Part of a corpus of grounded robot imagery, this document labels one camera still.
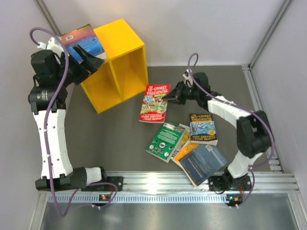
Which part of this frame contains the aluminium mounting rail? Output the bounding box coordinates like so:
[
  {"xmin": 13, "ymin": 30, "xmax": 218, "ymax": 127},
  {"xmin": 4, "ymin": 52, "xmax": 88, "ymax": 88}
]
[{"xmin": 107, "ymin": 171, "xmax": 299, "ymax": 195}]

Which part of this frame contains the purple cable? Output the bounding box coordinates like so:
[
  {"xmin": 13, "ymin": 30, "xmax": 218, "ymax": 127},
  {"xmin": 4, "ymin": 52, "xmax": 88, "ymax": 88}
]
[
  {"xmin": 187, "ymin": 53, "xmax": 276, "ymax": 208},
  {"xmin": 29, "ymin": 27, "xmax": 118, "ymax": 218}
]

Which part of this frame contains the perforated metal cable tray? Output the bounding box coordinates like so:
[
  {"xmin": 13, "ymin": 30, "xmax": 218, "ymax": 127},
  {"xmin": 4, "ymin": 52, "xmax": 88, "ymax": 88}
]
[{"xmin": 47, "ymin": 193, "xmax": 240, "ymax": 204}]

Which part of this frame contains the red 13-storey treehouse book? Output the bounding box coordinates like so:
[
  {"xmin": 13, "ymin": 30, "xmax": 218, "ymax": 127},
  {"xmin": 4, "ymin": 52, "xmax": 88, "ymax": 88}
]
[{"xmin": 139, "ymin": 84, "xmax": 171, "ymax": 123}]

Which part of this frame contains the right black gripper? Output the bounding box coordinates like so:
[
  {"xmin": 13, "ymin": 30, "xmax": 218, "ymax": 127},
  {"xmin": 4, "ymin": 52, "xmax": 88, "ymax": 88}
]
[{"xmin": 163, "ymin": 80, "xmax": 200, "ymax": 105}]

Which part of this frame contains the blue orange gradient cover book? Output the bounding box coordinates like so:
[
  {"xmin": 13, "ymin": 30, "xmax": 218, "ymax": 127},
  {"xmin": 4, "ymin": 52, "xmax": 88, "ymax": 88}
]
[{"xmin": 61, "ymin": 24, "xmax": 107, "ymax": 63}]

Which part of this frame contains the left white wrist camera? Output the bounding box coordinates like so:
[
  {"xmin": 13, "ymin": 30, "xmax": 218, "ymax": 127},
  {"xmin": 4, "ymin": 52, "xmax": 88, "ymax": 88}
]
[{"xmin": 37, "ymin": 37, "xmax": 64, "ymax": 53}]

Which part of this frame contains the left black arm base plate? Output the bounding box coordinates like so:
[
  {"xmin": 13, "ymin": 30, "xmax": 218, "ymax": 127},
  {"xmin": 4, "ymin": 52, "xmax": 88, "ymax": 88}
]
[{"xmin": 81, "ymin": 176, "xmax": 124, "ymax": 192}]

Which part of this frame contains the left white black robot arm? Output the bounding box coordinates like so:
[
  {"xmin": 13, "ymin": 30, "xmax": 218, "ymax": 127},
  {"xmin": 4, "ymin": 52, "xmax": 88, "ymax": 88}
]
[{"xmin": 28, "ymin": 45, "xmax": 108, "ymax": 191}]

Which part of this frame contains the dark blue nineteen eighty-four book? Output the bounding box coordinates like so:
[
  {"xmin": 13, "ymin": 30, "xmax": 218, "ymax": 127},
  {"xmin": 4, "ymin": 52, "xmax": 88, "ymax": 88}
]
[{"xmin": 179, "ymin": 144, "xmax": 228, "ymax": 187}]

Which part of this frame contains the yellow blue 169-storey treehouse book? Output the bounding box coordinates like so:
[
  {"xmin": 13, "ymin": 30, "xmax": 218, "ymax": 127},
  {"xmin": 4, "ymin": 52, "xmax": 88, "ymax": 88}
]
[{"xmin": 189, "ymin": 114, "xmax": 218, "ymax": 146}]

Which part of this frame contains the green cover paperback book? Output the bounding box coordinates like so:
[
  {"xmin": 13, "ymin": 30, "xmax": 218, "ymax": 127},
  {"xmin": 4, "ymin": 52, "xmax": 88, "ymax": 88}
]
[{"xmin": 146, "ymin": 122, "xmax": 186, "ymax": 163}]

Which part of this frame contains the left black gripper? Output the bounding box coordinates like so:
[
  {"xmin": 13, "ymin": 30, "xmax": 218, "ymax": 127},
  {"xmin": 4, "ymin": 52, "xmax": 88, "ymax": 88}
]
[{"xmin": 55, "ymin": 44, "xmax": 104, "ymax": 87}]

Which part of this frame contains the yellow wooden cubby shelf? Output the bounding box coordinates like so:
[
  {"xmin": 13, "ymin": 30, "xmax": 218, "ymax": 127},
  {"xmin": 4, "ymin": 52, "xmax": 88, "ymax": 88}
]
[{"xmin": 82, "ymin": 19, "xmax": 149, "ymax": 114}]

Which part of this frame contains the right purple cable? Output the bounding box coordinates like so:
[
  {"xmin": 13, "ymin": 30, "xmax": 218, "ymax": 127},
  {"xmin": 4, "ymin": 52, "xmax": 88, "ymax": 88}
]
[{"xmin": 187, "ymin": 53, "xmax": 276, "ymax": 208}]

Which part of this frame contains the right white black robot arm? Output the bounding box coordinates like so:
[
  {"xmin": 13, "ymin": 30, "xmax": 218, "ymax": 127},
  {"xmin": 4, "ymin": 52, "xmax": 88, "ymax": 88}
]
[{"xmin": 163, "ymin": 70, "xmax": 275, "ymax": 190}]

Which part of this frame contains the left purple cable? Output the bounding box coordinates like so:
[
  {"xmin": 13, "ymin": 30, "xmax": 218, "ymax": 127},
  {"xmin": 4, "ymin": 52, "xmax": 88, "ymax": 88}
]
[{"xmin": 29, "ymin": 27, "xmax": 118, "ymax": 218}]

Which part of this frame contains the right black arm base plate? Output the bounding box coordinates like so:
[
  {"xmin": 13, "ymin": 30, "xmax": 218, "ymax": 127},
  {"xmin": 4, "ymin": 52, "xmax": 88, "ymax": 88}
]
[{"xmin": 208, "ymin": 176, "xmax": 252, "ymax": 193}]

